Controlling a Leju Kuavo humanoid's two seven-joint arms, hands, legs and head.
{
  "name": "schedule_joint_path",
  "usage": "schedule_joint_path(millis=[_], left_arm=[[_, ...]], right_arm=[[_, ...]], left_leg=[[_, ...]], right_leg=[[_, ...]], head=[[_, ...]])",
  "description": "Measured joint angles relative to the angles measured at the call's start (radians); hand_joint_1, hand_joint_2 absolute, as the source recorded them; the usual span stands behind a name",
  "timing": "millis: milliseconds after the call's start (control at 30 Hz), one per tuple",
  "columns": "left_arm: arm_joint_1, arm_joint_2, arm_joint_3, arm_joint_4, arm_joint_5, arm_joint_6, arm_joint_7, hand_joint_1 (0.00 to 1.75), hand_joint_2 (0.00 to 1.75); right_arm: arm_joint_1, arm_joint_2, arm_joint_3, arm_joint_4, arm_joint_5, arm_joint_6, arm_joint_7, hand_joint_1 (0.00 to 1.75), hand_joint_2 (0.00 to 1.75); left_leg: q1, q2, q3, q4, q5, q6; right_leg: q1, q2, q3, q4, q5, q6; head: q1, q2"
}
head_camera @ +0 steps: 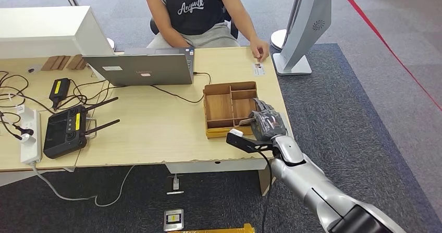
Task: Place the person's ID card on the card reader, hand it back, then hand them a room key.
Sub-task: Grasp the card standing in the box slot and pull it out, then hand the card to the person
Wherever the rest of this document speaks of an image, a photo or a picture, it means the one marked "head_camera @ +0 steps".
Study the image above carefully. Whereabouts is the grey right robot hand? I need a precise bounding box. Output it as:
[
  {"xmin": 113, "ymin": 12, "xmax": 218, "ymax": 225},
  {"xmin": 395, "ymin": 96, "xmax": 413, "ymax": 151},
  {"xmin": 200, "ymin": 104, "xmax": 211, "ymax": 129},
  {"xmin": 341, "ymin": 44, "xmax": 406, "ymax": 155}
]
[{"xmin": 248, "ymin": 98, "xmax": 288, "ymax": 142}]

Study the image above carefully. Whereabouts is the person's left hand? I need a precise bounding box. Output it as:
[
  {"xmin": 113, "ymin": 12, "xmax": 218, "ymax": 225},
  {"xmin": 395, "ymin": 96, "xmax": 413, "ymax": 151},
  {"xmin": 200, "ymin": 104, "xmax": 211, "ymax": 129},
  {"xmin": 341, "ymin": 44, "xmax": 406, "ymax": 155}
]
[{"xmin": 249, "ymin": 37, "xmax": 271, "ymax": 64}]

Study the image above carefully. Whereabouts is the person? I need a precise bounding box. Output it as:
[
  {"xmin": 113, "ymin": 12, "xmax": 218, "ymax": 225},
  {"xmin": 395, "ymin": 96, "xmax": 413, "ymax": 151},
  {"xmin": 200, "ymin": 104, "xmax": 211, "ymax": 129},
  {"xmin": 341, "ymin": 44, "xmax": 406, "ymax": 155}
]
[{"xmin": 142, "ymin": 0, "xmax": 271, "ymax": 64}]

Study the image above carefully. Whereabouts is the white round stanchion base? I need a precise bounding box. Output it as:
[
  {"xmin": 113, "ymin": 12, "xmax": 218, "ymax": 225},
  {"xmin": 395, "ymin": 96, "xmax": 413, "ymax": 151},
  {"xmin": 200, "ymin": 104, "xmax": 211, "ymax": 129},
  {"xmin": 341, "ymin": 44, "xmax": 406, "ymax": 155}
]
[{"xmin": 270, "ymin": 28, "xmax": 288, "ymax": 51}]

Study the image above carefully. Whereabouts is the wooden organizer box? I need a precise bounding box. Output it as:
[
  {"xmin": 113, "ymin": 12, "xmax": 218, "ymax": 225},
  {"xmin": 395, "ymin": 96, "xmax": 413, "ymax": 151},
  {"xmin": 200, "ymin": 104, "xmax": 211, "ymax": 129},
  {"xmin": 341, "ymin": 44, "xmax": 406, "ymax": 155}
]
[{"xmin": 203, "ymin": 81, "xmax": 259, "ymax": 139}]

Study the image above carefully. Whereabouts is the grey kiosk stand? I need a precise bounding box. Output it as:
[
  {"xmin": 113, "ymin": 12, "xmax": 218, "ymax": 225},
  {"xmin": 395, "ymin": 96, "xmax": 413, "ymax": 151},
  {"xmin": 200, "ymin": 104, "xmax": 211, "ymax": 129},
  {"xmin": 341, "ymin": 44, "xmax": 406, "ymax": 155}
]
[{"xmin": 273, "ymin": 0, "xmax": 333, "ymax": 77}]

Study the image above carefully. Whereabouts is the dark blue floor rug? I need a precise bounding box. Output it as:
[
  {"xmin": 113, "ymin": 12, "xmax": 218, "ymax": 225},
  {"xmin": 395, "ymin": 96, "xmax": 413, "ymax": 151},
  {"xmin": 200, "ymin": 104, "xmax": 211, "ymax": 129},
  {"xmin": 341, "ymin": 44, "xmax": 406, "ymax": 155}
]
[{"xmin": 0, "ymin": 43, "xmax": 437, "ymax": 233}]

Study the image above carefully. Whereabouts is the floor socket with white plug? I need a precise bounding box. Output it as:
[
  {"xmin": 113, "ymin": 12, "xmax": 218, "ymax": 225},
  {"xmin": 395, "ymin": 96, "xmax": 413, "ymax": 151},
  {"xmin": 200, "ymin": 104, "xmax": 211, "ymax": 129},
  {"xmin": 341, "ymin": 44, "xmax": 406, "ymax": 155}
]
[{"xmin": 166, "ymin": 174, "xmax": 185, "ymax": 195}]

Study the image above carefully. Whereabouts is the yellow taped board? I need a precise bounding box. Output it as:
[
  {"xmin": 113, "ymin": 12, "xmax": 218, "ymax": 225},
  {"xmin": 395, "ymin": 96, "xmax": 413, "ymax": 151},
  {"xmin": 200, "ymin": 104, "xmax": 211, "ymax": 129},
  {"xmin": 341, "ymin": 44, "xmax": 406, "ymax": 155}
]
[{"xmin": 169, "ymin": 223, "xmax": 255, "ymax": 233}]

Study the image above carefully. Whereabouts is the red barrier tape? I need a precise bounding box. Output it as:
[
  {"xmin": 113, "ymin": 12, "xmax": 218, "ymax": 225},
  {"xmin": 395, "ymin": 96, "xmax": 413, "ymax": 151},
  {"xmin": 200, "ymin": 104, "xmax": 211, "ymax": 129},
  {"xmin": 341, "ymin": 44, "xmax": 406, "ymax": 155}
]
[{"xmin": 333, "ymin": 0, "xmax": 442, "ymax": 113}]

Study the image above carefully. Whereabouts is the grey laptop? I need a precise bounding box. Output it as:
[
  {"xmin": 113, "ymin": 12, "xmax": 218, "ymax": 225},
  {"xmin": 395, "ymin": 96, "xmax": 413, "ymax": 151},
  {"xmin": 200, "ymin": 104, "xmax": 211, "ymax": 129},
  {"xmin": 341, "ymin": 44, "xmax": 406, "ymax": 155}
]
[{"xmin": 82, "ymin": 46, "xmax": 196, "ymax": 87}]

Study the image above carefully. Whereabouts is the silver floor box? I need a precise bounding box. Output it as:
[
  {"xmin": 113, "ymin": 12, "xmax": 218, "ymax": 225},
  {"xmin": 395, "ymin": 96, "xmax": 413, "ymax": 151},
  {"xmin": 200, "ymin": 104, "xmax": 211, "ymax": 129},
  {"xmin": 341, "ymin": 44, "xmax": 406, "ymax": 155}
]
[{"xmin": 163, "ymin": 209, "xmax": 185, "ymax": 232}]

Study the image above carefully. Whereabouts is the wooden slat block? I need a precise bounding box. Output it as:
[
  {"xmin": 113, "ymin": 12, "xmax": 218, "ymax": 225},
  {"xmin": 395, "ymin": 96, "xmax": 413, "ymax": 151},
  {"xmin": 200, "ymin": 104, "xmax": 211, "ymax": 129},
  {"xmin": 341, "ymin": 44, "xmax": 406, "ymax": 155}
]
[
  {"xmin": 41, "ymin": 55, "xmax": 71, "ymax": 71},
  {"xmin": 66, "ymin": 54, "xmax": 88, "ymax": 70}
]

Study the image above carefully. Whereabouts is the black remote controller with antennas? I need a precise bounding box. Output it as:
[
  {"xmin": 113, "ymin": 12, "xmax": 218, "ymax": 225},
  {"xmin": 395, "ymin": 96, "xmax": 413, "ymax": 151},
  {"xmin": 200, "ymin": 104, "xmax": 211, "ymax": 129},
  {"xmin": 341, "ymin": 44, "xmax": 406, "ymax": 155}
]
[{"xmin": 43, "ymin": 96, "xmax": 121, "ymax": 160}]

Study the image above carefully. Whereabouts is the black power adapter yellow label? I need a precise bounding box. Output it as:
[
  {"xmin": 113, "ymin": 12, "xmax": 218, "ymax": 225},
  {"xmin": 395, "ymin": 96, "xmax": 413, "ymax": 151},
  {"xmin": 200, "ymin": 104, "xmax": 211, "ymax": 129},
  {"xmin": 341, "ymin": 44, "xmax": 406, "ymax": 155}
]
[{"xmin": 49, "ymin": 78, "xmax": 71, "ymax": 111}]

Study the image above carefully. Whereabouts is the white desk riser box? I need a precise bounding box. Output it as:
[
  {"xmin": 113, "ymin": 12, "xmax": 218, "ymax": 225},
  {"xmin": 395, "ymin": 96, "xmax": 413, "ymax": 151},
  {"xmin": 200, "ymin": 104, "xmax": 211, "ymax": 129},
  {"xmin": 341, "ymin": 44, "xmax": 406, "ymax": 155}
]
[{"xmin": 0, "ymin": 6, "xmax": 115, "ymax": 60}]

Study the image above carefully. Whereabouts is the white power strip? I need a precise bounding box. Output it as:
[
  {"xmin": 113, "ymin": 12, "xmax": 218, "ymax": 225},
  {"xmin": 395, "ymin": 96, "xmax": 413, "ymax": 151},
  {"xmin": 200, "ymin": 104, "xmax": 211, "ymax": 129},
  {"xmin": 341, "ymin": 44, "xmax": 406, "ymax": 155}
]
[{"xmin": 20, "ymin": 108, "xmax": 43, "ymax": 165}]

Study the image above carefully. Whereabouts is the black plug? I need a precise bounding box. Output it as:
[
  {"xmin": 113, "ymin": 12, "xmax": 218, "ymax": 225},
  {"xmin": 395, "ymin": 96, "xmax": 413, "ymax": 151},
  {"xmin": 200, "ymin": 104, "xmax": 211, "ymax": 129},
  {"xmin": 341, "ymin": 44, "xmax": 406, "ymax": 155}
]
[{"xmin": 14, "ymin": 124, "xmax": 35, "ymax": 136}]

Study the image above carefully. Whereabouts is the black camera bracket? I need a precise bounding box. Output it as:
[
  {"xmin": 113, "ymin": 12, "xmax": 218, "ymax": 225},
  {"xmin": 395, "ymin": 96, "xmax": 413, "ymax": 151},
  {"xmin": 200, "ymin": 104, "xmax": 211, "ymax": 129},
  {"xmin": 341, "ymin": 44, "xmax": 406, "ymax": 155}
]
[{"xmin": 226, "ymin": 132, "xmax": 277, "ymax": 153}]

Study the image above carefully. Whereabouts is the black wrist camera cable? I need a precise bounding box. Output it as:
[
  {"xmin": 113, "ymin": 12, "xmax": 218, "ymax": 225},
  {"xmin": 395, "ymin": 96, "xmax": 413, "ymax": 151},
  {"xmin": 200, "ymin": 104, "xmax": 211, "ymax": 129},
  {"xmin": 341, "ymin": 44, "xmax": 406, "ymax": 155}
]
[{"xmin": 257, "ymin": 148, "xmax": 274, "ymax": 233}]

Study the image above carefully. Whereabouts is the black laptop charger cable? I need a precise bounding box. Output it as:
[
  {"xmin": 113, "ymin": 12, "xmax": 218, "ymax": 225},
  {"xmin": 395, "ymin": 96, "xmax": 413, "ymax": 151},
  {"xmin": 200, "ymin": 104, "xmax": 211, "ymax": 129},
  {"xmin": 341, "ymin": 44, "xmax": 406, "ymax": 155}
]
[{"xmin": 150, "ymin": 71, "xmax": 212, "ymax": 104}]

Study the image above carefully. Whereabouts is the black adapter cable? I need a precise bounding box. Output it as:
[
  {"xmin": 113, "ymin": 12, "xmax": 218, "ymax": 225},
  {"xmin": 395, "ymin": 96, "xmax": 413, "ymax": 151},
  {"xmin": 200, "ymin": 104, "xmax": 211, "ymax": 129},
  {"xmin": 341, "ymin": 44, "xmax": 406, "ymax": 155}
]
[{"xmin": 52, "ymin": 80, "xmax": 127, "ymax": 112}]

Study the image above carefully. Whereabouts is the white power strip cable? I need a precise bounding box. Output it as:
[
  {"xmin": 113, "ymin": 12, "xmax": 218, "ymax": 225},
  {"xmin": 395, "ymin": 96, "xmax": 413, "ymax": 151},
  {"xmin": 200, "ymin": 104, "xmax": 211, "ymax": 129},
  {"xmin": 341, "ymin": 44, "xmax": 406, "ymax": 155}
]
[{"xmin": 31, "ymin": 162, "xmax": 136, "ymax": 208}]

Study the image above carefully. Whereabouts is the black looped cable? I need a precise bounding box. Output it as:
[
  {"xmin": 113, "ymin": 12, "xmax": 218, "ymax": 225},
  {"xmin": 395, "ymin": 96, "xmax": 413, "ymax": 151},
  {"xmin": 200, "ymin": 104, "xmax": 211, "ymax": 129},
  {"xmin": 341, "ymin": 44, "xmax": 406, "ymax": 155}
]
[{"xmin": 0, "ymin": 70, "xmax": 56, "ymax": 115}]

